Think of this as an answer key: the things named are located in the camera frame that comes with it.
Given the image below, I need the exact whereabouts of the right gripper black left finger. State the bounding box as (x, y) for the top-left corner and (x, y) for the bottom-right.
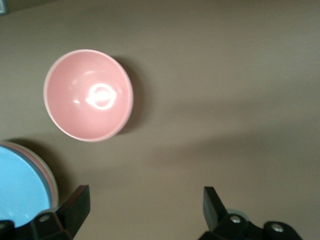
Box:
(30, 184), (91, 240)

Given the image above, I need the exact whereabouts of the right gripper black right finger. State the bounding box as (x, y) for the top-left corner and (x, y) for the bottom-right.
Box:
(199, 186), (265, 240)

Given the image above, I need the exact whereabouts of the blue plate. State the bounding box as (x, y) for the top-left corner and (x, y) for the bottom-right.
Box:
(0, 145), (54, 227)

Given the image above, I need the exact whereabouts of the brown table cloth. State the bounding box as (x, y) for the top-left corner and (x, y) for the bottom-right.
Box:
(0, 0), (320, 240)

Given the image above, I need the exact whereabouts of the small pink bowl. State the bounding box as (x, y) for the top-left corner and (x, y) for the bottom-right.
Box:
(43, 48), (135, 143)

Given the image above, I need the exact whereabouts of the pink plate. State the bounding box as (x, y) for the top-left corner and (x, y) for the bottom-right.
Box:
(0, 142), (57, 210)

